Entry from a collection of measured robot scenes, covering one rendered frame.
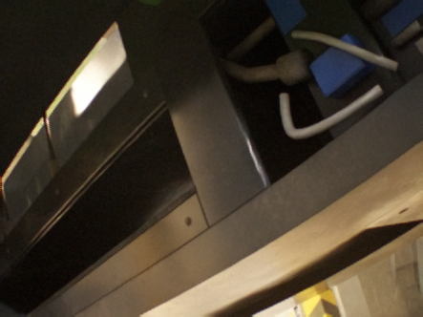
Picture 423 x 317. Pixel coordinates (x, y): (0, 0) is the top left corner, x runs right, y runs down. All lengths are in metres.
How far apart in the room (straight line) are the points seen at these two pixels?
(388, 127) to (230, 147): 0.34
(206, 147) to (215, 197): 0.10
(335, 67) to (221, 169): 0.30
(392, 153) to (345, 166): 0.09
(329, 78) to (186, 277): 0.50
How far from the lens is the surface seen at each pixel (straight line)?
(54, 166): 1.67
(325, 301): 5.26
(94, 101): 1.68
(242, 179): 1.03
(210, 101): 1.10
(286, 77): 1.01
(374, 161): 0.86
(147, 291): 1.26
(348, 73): 0.94
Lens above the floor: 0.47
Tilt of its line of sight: 23 degrees up
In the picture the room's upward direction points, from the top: 19 degrees counter-clockwise
